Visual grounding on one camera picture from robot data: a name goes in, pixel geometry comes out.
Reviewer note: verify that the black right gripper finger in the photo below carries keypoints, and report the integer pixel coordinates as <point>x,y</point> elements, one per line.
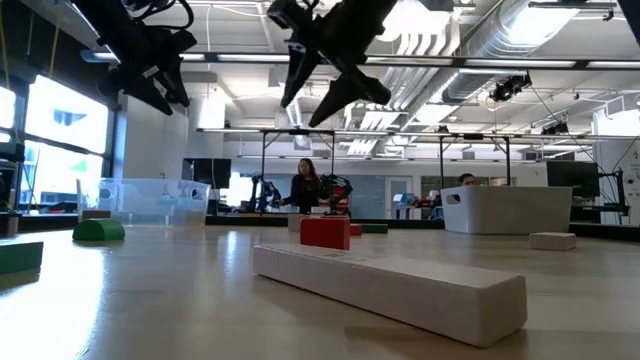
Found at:
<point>350,92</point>
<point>300,70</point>

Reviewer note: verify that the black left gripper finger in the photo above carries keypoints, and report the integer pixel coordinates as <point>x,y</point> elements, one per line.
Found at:
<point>175,80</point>
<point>140,85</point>

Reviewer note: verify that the small red block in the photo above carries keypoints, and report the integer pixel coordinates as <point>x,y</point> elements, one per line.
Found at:
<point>356,230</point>

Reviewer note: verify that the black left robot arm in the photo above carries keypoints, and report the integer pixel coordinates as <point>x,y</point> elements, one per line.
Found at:
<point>10,225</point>

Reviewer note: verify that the black background robot arm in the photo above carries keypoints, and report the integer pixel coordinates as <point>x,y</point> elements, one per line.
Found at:
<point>335,182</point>
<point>267,192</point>

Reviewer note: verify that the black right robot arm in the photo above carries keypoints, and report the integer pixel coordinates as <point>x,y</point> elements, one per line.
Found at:
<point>632,10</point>

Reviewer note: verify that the white ceiling light panel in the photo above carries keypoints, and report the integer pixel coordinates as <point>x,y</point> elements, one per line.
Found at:
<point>420,20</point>

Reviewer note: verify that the black monitor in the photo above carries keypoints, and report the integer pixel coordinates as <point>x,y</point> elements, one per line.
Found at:
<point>572,178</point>
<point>207,172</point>

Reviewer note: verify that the overhead light bar beam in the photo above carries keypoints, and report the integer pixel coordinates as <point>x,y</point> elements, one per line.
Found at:
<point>450,62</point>

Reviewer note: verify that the standing person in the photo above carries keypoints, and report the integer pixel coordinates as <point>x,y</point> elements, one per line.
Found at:
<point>305,190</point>

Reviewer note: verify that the red tool cabinet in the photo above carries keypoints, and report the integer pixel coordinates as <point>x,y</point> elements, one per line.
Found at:
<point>342,200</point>

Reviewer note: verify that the clear plastic bin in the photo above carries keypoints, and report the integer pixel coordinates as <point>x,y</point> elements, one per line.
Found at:
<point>150,197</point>

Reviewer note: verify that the red cube block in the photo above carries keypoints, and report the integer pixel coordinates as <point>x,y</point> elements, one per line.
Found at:
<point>325,233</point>

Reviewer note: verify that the seated person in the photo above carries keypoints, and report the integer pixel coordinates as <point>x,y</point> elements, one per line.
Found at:
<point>466,179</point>

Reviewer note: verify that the green half-cylinder block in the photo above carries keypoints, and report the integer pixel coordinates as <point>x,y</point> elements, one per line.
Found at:
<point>97,231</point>

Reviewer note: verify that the white plastic bin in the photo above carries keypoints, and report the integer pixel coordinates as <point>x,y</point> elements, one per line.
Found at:
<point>505,210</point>

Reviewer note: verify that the long natural wooden block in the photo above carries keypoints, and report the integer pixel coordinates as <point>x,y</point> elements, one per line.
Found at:
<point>400,295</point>

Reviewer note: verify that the black monitor stand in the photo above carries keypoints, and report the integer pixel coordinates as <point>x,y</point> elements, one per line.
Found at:
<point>619,192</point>

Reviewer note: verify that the black background rig frame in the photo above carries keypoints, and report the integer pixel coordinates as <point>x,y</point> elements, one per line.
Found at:
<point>441,160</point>
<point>263,170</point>

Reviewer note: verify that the black table frame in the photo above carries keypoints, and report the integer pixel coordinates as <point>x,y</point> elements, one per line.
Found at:
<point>240,220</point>

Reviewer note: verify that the black ceiling camera rig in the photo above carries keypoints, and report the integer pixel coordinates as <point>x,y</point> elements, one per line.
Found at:
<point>507,88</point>

